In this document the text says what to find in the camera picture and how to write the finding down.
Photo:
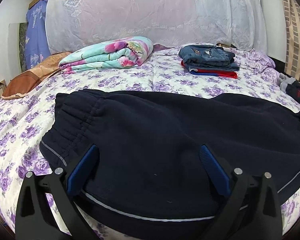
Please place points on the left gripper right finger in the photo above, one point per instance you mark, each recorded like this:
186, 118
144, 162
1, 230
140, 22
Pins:
252, 209

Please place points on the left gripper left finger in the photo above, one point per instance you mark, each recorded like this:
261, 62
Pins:
34, 219

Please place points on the dark navy sweatpants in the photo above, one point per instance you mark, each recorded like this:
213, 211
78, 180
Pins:
149, 182

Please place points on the purple floral bed sheet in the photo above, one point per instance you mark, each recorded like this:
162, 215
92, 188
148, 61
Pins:
24, 122

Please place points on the black grey garment pile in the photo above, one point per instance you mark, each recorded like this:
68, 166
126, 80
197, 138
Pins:
290, 86

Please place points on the brown orange pillow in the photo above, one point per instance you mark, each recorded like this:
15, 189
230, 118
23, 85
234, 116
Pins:
27, 81

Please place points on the folded red garment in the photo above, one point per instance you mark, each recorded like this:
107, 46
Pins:
218, 73

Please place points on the beige brick pattern curtain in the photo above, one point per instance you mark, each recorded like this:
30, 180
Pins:
292, 18

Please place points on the folded blue denim jeans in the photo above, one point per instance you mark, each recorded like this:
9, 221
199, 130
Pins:
207, 57

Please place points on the blue patterned cloth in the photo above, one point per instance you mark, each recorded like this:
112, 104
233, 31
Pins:
36, 47

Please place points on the folded teal pink floral blanket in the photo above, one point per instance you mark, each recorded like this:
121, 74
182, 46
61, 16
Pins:
115, 54

